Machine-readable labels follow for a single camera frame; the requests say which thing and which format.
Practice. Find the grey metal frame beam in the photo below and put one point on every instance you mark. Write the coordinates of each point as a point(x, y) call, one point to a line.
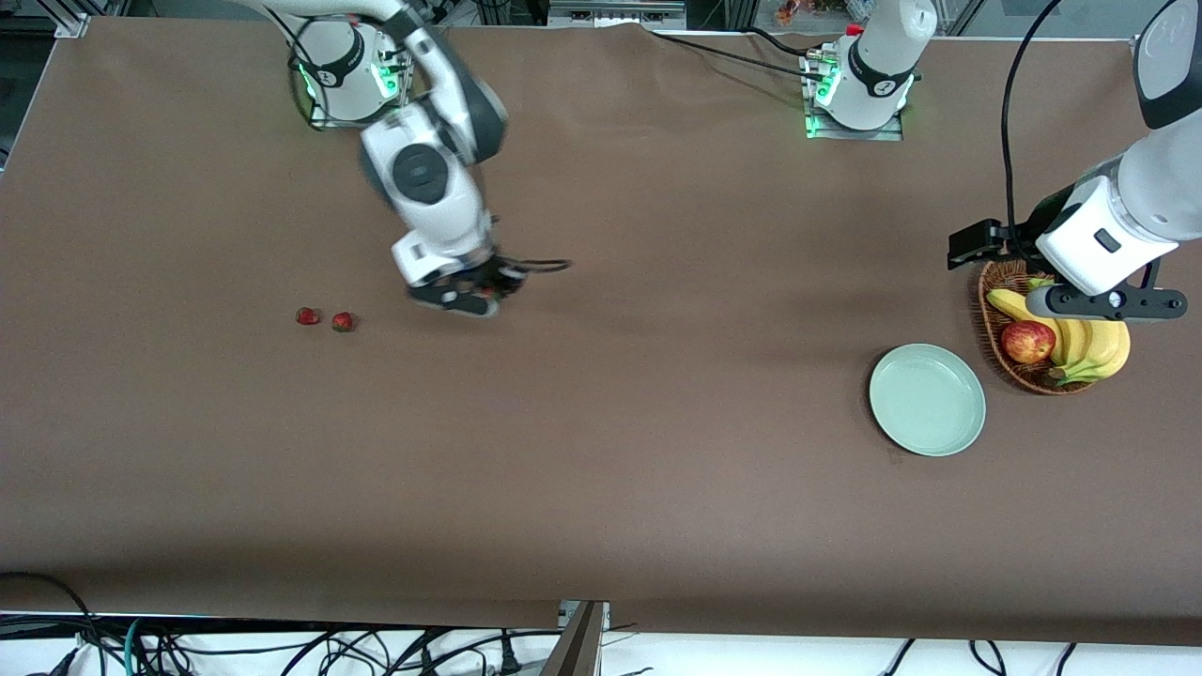
point(575, 643)

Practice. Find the yellow banana bunch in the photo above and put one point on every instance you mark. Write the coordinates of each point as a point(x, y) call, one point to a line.
point(1094, 347)

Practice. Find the aluminium corner profile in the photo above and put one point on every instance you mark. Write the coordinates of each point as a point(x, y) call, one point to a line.
point(73, 26)

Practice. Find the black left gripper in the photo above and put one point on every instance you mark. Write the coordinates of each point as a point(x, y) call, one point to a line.
point(1037, 222)

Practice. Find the colourful toy fruit pile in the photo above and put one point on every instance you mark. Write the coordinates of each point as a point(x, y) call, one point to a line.
point(793, 11)

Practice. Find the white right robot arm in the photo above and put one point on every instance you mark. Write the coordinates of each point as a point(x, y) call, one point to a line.
point(432, 188)

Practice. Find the brown wicker basket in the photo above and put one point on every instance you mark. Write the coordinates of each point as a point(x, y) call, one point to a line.
point(995, 329)

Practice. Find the pale green round plate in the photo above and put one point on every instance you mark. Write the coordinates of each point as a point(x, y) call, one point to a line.
point(925, 399)

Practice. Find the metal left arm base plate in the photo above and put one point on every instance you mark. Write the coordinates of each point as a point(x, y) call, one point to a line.
point(887, 133)

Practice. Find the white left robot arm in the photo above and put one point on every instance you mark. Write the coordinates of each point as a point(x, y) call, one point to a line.
point(1099, 235)

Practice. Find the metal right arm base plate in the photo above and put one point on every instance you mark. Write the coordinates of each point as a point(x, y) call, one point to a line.
point(319, 120)

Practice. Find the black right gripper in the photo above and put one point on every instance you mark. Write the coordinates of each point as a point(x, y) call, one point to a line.
point(492, 271)

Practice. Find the brown tablecloth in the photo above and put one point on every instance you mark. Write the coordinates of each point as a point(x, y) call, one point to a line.
point(601, 422)

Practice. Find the aluminium frame rail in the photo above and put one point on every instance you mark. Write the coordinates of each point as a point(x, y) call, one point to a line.
point(615, 11)

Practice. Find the red apple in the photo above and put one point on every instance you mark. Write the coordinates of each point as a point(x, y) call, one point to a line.
point(1028, 343)

